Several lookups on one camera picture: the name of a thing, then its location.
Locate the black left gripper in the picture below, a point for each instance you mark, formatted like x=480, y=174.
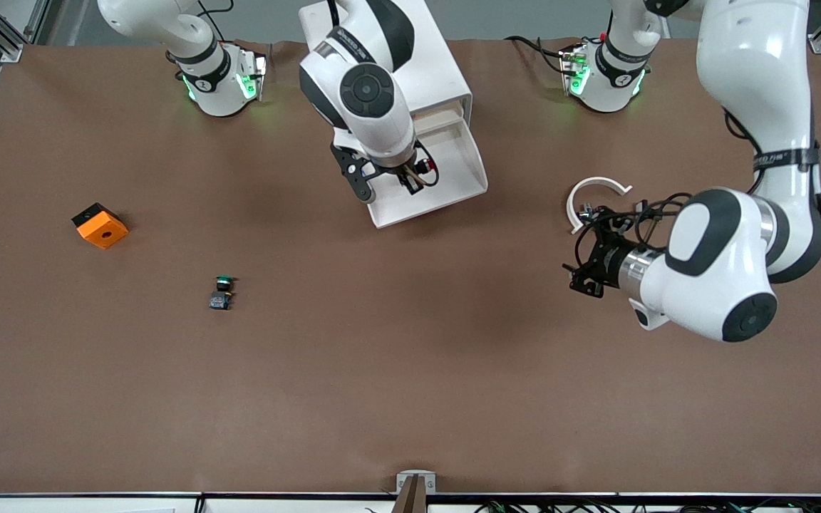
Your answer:
x=611, y=257

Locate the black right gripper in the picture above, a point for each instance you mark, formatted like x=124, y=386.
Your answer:
x=406, y=175

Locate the white plastic drawer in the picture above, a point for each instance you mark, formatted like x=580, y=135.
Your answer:
x=446, y=185

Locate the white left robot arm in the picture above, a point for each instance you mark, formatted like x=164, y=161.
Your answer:
x=752, y=71

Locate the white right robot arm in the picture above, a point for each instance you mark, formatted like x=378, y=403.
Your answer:
x=368, y=92

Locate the orange and black button box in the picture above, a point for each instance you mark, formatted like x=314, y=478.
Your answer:
x=100, y=226

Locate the brown table cover mat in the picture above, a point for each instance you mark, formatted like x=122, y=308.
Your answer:
x=410, y=370

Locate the green push button switch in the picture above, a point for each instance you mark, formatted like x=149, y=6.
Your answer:
x=221, y=292

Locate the grey metal bracket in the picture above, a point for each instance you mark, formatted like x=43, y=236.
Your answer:
x=403, y=479

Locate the brown wooden post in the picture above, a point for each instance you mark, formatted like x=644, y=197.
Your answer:
x=414, y=499

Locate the white table edge rail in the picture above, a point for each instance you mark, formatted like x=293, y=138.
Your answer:
x=97, y=504

